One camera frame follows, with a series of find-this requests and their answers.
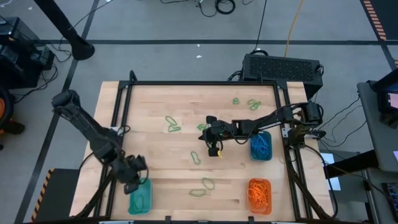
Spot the black computer tower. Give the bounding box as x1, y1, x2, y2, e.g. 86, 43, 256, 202
241, 53, 324, 101

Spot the black keyboard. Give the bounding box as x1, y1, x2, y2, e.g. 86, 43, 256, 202
381, 182, 398, 215

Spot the yellow cable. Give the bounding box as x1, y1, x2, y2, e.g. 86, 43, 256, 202
283, 0, 306, 58

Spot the grey desk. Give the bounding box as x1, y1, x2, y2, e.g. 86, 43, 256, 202
356, 80, 398, 174

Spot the black equipment cart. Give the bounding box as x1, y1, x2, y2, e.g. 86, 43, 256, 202
0, 17, 56, 90

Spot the black desk crossbar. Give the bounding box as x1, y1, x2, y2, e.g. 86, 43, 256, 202
323, 149, 379, 179

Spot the black hazard-striped floor mat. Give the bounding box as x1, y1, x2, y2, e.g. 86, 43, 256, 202
30, 167, 81, 223
362, 0, 398, 41

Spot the black aluminium table frame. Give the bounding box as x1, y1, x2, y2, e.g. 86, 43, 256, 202
73, 70, 338, 223

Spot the orange black machine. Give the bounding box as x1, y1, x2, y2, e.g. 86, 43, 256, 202
0, 86, 26, 150

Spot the orange plastic basket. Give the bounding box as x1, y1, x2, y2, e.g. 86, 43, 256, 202
247, 177, 273, 217

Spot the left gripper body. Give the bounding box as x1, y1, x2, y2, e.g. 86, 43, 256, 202
116, 154, 149, 184

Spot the mint green plastic basket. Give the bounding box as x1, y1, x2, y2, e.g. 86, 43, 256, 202
127, 177, 153, 216

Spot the black pole stand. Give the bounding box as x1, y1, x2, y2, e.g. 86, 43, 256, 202
33, 0, 96, 62

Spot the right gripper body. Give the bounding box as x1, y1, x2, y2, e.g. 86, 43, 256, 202
214, 121, 242, 141

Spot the teal blue plastic basket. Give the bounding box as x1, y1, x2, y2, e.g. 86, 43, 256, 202
249, 129, 273, 162

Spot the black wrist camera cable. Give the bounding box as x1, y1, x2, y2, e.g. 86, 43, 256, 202
136, 155, 150, 186

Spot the black monitor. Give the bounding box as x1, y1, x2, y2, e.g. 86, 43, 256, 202
372, 67, 398, 116

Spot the black power cable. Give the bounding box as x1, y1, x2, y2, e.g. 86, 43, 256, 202
250, 0, 268, 56

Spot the coiled black cable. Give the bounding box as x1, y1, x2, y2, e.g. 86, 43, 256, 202
198, 0, 236, 18

